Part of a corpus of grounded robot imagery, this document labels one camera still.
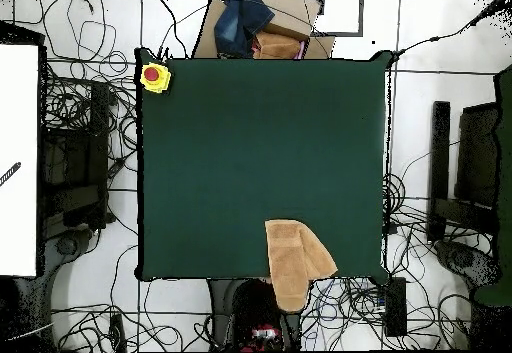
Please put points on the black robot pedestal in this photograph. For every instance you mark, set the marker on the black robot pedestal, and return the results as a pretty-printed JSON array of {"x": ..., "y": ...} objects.
[{"x": 252, "y": 301}]

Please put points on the blue denim jeans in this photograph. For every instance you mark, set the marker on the blue denim jeans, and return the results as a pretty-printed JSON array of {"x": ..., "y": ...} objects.
[{"x": 240, "y": 21}]

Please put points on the yellow emergency stop button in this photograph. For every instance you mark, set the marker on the yellow emergency stop button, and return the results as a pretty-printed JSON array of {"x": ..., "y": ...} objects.
[{"x": 152, "y": 75}]

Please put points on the black striped rod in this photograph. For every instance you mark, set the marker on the black striped rod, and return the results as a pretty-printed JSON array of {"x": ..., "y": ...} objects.
[{"x": 10, "y": 174}]

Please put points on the dark green table cloth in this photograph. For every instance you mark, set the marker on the dark green table cloth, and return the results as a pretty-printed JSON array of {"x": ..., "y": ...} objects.
[{"x": 240, "y": 149}]

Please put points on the brown cardboard box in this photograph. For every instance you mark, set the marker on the brown cardboard box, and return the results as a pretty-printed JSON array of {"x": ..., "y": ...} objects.
[{"x": 288, "y": 9}]

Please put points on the black caster base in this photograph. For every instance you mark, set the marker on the black caster base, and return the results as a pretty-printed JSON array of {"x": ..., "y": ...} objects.
[
  {"x": 464, "y": 259},
  {"x": 66, "y": 245}
]

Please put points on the folded brown towel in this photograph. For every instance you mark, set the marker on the folded brown towel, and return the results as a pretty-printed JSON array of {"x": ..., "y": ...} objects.
[{"x": 276, "y": 47}]

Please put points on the white panel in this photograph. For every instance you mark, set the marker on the white panel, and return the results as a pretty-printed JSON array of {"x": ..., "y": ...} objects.
[{"x": 18, "y": 129}]

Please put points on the black equipment stand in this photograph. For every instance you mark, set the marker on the black equipment stand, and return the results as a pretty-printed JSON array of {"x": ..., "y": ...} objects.
[{"x": 98, "y": 129}]

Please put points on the tan terry towel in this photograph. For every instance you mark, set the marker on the tan terry towel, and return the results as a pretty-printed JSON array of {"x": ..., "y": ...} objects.
[{"x": 292, "y": 265}]

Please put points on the green cloth covered furniture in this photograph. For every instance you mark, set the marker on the green cloth covered furniture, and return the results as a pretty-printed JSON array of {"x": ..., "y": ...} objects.
[{"x": 504, "y": 169}]

